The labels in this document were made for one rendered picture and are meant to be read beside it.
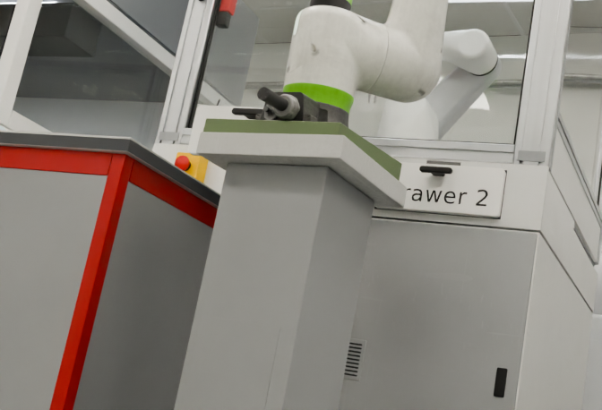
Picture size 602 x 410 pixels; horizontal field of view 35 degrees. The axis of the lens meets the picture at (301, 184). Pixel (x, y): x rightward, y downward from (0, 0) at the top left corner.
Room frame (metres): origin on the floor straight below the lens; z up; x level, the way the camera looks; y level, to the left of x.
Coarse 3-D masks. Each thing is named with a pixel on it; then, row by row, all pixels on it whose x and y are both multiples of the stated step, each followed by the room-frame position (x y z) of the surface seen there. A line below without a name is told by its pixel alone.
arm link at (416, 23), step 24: (408, 0) 1.61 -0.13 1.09; (432, 0) 1.61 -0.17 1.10; (384, 24) 1.63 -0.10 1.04; (408, 24) 1.61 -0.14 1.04; (432, 24) 1.62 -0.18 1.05; (408, 48) 1.61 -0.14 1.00; (432, 48) 1.63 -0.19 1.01; (384, 72) 1.61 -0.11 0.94; (408, 72) 1.62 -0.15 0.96; (432, 72) 1.64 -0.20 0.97; (384, 96) 1.67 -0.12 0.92; (408, 96) 1.66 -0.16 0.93
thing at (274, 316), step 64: (256, 192) 1.57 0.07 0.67; (320, 192) 1.50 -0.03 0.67; (384, 192) 1.61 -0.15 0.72; (256, 256) 1.55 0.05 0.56; (320, 256) 1.53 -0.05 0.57; (256, 320) 1.54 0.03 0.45; (320, 320) 1.56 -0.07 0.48; (192, 384) 1.59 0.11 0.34; (256, 384) 1.53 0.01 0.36; (320, 384) 1.60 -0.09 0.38
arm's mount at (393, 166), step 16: (208, 128) 1.59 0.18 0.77; (224, 128) 1.57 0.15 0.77; (240, 128) 1.55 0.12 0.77; (256, 128) 1.54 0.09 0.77; (272, 128) 1.52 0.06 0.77; (288, 128) 1.51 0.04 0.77; (304, 128) 1.49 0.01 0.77; (320, 128) 1.48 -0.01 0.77; (336, 128) 1.46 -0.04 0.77; (368, 144) 1.56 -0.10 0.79; (384, 160) 1.62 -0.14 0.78
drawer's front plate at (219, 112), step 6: (198, 108) 1.97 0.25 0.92; (204, 108) 1.96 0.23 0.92; (210, 108) 1.95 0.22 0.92; (216, 108) 1.95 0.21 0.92; (222, 108) 1.94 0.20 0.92; (228, 108) 1.93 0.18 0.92; (198, 114) 1.97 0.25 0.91; (204, 114) 1.96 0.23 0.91; (210, 114) 1.95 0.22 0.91; (216, 114) 1.95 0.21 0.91; (222, 114) 1.94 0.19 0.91; (228, 114) 1.93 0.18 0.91; (198, 120) 1.96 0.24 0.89; (204, 120) 1.96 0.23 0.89; (198, 126) 1.96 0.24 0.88; (192, 132) 1.97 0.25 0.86; (198, 132) 1.96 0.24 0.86; (192, 138) 1.97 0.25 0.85; (198, 138) 1.96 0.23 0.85; (192, 144) 1.97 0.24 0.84; (192, 150) 1.96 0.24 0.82
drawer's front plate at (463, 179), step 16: (400, 176) 2.09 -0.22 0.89; (416, 176) 2.08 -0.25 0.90; (432, 176) 2.06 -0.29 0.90; (448, 176) 2.05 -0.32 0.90; (464, 176) 2.03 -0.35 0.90; (480, 176) 2.01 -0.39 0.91; (496, 176) 2.00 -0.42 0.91; (416, 192) 2.08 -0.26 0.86; (480, 192) 2.01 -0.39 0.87; (496, 192) 2.00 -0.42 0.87; (384, 208) 2.12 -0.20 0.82; (400, 208) 2.09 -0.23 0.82; (416, 208) 2.07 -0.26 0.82; (432, 208) 2.06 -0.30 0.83; (448, 208) 2.04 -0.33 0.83; (464, 208) 2.03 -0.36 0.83; (480, 208) 2.01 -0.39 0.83; (496, 208) 2.00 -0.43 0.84
